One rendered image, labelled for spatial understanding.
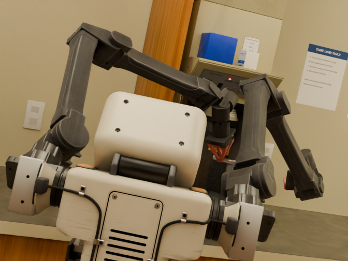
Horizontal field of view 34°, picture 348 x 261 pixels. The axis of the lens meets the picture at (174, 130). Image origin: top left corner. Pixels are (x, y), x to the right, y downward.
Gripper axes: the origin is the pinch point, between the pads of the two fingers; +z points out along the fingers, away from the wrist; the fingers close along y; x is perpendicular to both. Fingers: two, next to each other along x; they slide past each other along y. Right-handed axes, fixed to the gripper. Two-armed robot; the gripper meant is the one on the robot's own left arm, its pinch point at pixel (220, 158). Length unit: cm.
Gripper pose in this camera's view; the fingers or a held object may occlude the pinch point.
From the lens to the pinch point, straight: 186.9
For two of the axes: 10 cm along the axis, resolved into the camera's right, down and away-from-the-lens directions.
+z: 0.4, 8.8, 4.8
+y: -4.8, 4.4, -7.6
